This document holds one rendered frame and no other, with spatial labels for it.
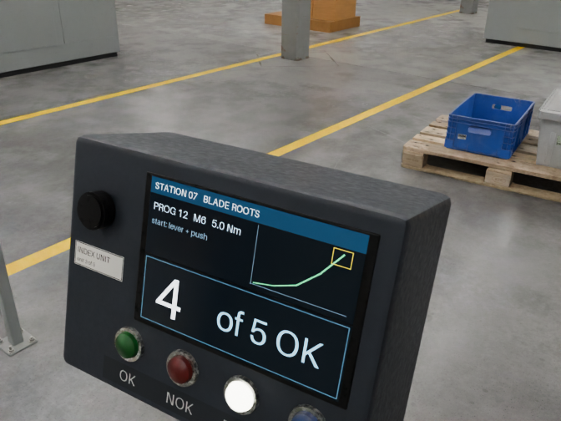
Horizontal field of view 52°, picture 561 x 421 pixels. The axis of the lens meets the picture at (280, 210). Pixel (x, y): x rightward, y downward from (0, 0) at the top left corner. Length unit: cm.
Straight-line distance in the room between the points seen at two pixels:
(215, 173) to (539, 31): 781
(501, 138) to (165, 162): 332
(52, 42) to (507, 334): 535
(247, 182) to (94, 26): 647
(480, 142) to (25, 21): 450
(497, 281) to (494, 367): 58
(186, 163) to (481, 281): 236
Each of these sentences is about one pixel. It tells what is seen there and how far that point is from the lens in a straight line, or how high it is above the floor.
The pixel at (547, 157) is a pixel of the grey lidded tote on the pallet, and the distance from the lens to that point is 366.
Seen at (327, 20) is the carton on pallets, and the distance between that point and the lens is 864.
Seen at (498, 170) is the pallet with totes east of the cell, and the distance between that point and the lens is 360.
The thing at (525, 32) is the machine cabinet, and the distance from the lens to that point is 817.
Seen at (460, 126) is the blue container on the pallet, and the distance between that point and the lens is 369.
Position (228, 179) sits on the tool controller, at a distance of 37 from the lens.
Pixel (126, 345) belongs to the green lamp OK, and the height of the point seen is 112.
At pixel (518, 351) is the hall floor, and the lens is 234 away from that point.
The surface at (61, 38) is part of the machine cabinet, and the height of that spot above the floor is 29.
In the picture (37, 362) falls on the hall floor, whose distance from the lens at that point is 226.
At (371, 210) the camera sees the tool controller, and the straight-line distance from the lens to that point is 33.
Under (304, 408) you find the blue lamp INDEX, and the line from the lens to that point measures 38.
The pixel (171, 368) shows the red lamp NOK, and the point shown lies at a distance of 42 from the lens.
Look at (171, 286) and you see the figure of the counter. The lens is 41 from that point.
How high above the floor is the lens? 140
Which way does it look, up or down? 27 degrees down
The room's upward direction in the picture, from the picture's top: 1 degrees clockwise
